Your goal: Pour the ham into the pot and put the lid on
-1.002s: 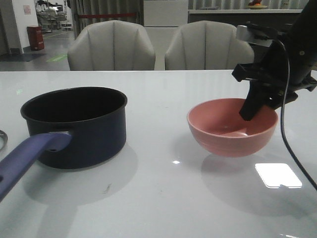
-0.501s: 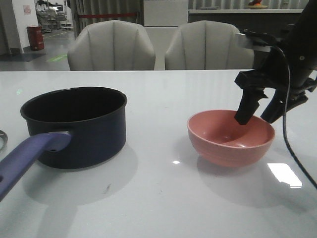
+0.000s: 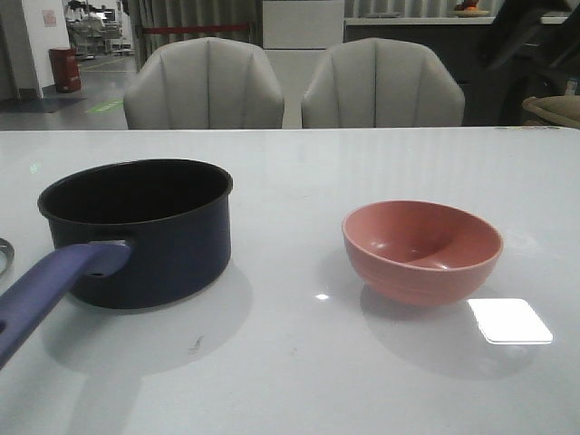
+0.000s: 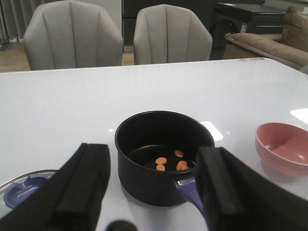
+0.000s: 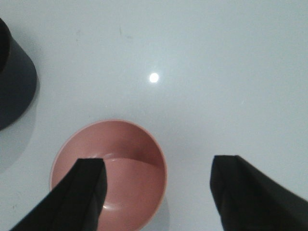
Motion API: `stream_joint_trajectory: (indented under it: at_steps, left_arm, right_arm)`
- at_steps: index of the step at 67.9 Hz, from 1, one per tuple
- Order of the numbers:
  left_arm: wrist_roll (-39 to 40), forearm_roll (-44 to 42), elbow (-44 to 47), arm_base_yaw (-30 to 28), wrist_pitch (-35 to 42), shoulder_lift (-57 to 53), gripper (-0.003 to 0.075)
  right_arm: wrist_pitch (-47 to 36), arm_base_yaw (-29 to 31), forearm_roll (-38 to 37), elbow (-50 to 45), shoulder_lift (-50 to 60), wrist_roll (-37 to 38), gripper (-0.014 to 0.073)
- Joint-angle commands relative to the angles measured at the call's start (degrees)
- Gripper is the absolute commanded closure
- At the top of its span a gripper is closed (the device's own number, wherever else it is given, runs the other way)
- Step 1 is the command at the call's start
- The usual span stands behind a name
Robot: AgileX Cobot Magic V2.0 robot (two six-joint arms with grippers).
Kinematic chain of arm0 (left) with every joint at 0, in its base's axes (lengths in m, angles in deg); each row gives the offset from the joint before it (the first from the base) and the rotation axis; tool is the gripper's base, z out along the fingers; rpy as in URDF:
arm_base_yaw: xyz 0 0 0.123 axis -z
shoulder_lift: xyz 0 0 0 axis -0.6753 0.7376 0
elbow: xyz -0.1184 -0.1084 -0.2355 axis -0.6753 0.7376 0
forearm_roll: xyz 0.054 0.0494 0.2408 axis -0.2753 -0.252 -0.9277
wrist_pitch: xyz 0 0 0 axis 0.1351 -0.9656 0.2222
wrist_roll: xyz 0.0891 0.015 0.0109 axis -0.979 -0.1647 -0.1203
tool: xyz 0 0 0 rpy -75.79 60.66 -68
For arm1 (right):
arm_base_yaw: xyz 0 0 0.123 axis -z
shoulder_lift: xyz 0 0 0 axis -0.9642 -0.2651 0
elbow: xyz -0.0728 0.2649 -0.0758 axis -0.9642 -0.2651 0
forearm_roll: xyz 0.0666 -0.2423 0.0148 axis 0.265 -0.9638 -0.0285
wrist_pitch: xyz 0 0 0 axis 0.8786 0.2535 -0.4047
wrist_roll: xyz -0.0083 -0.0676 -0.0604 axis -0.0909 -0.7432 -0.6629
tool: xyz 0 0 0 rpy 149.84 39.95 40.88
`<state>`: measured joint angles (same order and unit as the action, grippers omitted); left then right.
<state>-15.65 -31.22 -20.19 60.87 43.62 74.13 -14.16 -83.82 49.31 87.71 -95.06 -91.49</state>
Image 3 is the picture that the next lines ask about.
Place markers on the pink bowl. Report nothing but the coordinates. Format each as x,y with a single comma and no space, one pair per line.
420,253

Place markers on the glass lid with blue knob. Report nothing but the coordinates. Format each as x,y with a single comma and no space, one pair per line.
7,254

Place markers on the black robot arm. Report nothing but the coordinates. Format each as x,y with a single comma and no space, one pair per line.
516,21

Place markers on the dark blue saucepan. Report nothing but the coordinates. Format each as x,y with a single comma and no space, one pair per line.
128,235

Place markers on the right grey upholstered chair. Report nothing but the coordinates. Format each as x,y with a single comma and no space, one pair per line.
381,83

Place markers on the grey upholstered chair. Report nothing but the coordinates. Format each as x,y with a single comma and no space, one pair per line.
381,83
205,84

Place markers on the left grey upholstered chair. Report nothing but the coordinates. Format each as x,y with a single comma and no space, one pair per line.
205,84

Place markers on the white cabinet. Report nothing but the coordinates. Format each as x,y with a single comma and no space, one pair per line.
302,25

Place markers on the red barrier tape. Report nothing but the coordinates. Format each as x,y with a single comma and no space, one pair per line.
203,29

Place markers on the dark counter sideboard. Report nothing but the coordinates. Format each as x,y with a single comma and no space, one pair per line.
408,36

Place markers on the red trash bin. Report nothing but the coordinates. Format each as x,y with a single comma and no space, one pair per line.
65,69

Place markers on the fruit plate on counter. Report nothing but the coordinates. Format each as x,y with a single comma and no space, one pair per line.
468,9

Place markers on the tan cushion seat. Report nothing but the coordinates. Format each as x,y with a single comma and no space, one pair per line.
562,110

